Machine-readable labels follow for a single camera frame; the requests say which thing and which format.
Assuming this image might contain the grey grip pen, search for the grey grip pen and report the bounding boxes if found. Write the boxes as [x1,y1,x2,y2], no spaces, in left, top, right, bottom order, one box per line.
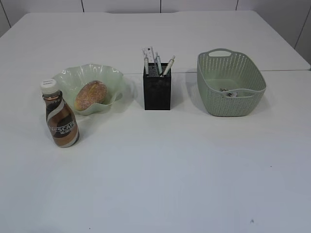
[155,52,162,77]

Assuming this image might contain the cream grip pen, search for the cream grip pen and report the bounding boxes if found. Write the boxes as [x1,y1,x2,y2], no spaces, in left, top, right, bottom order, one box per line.
[162,55,175,77]

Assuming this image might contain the blue grip pen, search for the blue grip pen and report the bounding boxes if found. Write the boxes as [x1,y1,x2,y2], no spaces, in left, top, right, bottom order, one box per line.
[144,56,149,75]

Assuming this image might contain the clear plastic ruler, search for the clear plastic ruler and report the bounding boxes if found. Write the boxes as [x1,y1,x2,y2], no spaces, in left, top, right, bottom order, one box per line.
[142,47,156,63]

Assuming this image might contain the sugared bread roll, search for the sugared bread roll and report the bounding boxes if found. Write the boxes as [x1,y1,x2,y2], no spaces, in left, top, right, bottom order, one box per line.
[74,81,107,111]

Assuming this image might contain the pink paper ball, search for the pink paper ball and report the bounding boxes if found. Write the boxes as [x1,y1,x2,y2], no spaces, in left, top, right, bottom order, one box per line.
[219,88,238,98]

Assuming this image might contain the brown Nescafe coffee bottle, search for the brown Nescafe coffee bottle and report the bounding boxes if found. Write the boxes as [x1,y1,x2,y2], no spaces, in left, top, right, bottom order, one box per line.
[40,79,80,148]

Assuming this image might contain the black mesh pen holder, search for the black mesh pen holder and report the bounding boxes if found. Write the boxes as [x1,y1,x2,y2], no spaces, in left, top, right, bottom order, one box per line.
[143,63,172,110]

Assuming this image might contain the green woven plastic basket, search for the green woven plastic basket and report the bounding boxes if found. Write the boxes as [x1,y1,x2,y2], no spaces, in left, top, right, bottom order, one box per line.
[197,49,266,117]

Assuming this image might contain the green wavy glass plate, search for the green wavy glass plate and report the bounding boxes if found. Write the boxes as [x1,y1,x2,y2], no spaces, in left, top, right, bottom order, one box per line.
[53,64,125,116]

